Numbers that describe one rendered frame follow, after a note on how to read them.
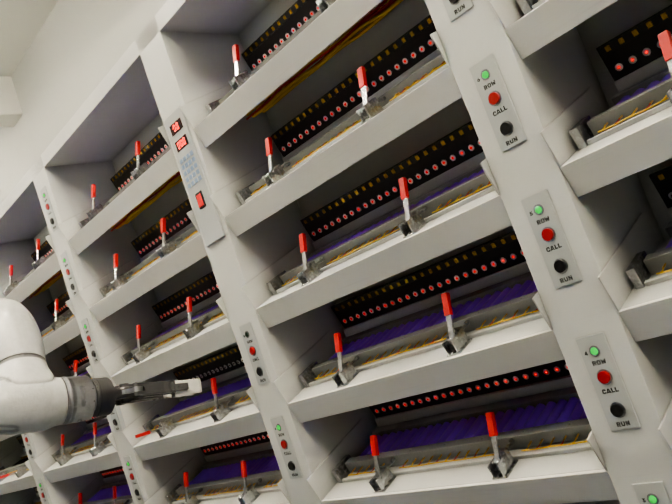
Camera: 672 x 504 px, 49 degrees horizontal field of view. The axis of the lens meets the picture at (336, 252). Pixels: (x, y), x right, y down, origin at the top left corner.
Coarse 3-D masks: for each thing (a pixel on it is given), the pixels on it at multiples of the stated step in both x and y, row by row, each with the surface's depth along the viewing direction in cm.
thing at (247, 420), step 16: (240, 368) 178; (208, 384) 191; (160, 400) 198; (176, 400) 201; (256, 400) 146; (144, 416) 194; (160, 416) 197; (240, 416) 152; (256, 416) 148; (128, 432) 190; (176, 432) 174; (192, 432) 167; (208, 432) 162; (224, 432) 158; (240, 432) 154; (256, 432) 150; (144, 448) 186; (160, 448) 180; (176, 448) 175; (192, 448) 170
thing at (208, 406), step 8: (232, 392) 166; (240, 392) 161; (208, 400) 174; (224, 400) 167; (232, 400) 165; (240, 400) 163; (184, 408) 182; (192, 408) 177; (200, 408) 174; (208, 408) 172; (168, 416) 185; (176, 416) 183; (184, 416) 181; (192, 416) 175; (152, 424) 192
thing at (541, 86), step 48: (432, 0) 100; (480, 0) 95; (480, 48) 96; (576, 48) 105; (528, 96) 92; (576, 96) 100; (528, 144) 94; (528, 192) 95; (624, 192) 100; (528, 240) 96; (576, 240) 91; (576, 288) 92; (576, 336) 93; (624, 336) 89; (576, 384) 95; (624, 384) 90; (624, 432) 91; (624, 480) 92
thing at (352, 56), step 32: (288, 0) 149; (416, 0) 126; (256, 32) 157; (384, 32) 133; (352, 64) 139; (288, 96) 154; (320, 96) 147; (416, 128) 131; (448, 128) 126; (128, 160) 205; (384, 160) 138; (320, 192) 152; (448, 256) 131; (64, 288) 251; (160, 288) 205
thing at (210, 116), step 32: (320, 0) 117; (352, 0) 111; (384, 0) 120; (288, 32) 146; (320, 32) 117; (352, 32) 128; (256, 64) 155; (288, 64) 124; (320, 64) 135; (224, 96) 147; (256, 96) 132; (224, 128) 140
